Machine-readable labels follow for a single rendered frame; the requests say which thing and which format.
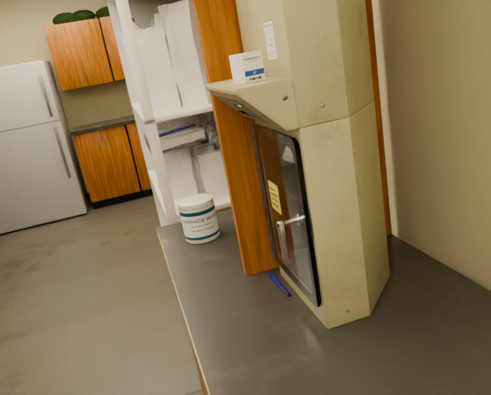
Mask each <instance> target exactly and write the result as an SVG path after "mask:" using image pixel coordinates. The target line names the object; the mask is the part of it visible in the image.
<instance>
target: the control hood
mask: <svg viewBox="0 0 491 395"><path fill-rule="evenodd" d="M205 88H206V90H208V91H209V92H211V93H212V94H214V95H215V96H217V97H218V96H220V97H223V98H226V99H230V100H235V101H238V102H239V103H241V104H242V105H244V106H245V107H246V108H247V109H249V110H250V111H252V112H254V113H255V114H256V115H258V116H259V117H260V118H262V119H263V120H265V121H266V122H268V123H266V124H269V125H273V126H276V127H278V128H281V129H285V130H288V131H290V130H294V129H297V128H298V127H299V125H298V115H297V109H296V103H295V97H294V86H293V81H292V79H290V78H269V77H265V80H261V81H258V82H252V83H248V84H239V85H234V84H233V79H230V80H225V81H221V82H214V83H210V84H205ZM218 98H219V97H218ZM219 99H220V98H219ZM220 100H222V99H220ZM222 101H223V100H222Z"/></svg>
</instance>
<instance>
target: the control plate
mask: <svg viewBox="0 0 491 395"><path fill-rule="evenodd" d="M218 97H219V98H220V99H222V100H223V101H225V102H226V103H228V104H229V105H230V106H231V107H233V108H235V109H236V110H239V111H244V112H246V113H249V114H252V115H255V116H256V117H255V118H254V117H253V116H252V117H251V116H248V115H246V114H244V116H247V117H249V118H253V119H256V120H259V121H263V122H265V123H268V122H266V121H265V120H263V119H262V118H260V117H259V116H258V115H256V114H255V113H254V112H252V111H250V110H249V109H247V108H246V107H245V106H244V105H242V104H241V103H239V102H238V101H235V100H230V99H226V98H223V97H220V96H218ZM233 103H235V104H236V105H234V104H233ZM238 104H239V105H240V106H241V107H239V106H238Z"/></svg>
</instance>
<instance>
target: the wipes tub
mask: <svg viewBox="0 0 491 395"><path fill-rule="evenodd" d="M178 207H179V214H180V218H181V221H182V228H183V231H184V234H185V238H186V241H187V242H189V243H190V244H202V243H205V242H209V241H212V240H214V239H216V238H217V236H218V235H219V234H220V233H219V228H218V220H217V215H216V211H215V204H214V201H213V197H212V195H210V194H194V195H191V196H189V197H185V198H183V199H181V200H180V201H179V202H178Z"/></svg>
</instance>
